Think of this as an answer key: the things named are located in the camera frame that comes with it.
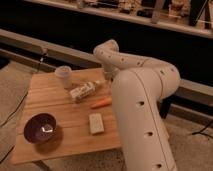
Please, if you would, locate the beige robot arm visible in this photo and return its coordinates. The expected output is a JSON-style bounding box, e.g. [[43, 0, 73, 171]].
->
[[93, 40, 180, 171]]

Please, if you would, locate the orange carrot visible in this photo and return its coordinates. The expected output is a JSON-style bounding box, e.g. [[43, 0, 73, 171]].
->
[[91, 97, 112, 109]]

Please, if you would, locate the plastic bottle with label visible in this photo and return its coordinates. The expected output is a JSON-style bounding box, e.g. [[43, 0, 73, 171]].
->
[[70, 80, 100, 102]]

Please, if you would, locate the white rectangular sponge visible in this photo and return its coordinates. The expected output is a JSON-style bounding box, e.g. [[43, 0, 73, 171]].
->
[[89, 113, 104, 135]]

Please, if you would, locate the translucent plastic cup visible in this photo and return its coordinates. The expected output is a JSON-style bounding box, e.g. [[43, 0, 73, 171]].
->
[[54, 66, 72, 89]]

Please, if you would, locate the purple bowl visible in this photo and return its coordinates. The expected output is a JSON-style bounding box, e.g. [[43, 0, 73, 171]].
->
[[23, 113, 57, 144]]

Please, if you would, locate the cluttered background shelf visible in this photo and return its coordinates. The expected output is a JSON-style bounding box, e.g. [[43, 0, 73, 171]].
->
[[26, 0, 213, 39]]

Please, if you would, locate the long beige bench rail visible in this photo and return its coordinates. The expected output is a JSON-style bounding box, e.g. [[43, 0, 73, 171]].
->
[[0, 29, 213, 107]]

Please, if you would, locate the black cable at right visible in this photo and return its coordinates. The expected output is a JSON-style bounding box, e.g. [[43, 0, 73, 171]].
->
[[191, 119, 213, 138]]

